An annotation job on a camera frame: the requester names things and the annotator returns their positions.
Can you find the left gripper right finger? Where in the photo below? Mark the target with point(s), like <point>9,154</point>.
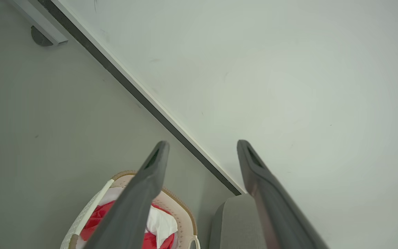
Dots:
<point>278,214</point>

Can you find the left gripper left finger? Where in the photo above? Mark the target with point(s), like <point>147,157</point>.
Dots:
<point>130,211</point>

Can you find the red garment with white part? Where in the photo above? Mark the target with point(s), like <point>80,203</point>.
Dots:
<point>95,218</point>

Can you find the white laundry basket tan rim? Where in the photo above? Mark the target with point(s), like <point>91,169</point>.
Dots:
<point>181,221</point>

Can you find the grey fabric sofa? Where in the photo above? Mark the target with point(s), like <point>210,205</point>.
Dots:
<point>233,224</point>

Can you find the black and white baseboard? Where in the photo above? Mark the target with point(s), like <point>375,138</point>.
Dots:
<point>133,89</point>

